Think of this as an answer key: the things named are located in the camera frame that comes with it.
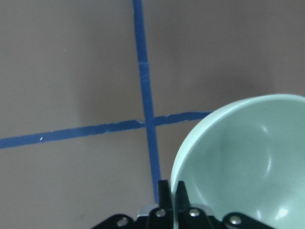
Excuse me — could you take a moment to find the green bowl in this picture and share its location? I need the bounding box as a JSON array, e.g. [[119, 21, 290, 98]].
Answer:
[[170, 94, 305, 229]]

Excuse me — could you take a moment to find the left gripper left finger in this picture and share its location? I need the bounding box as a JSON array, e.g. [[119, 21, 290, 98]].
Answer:
[[158, 180, 172, 210]]

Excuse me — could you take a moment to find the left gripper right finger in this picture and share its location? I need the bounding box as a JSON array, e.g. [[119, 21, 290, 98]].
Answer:
[[175, 181, 190, 213]]

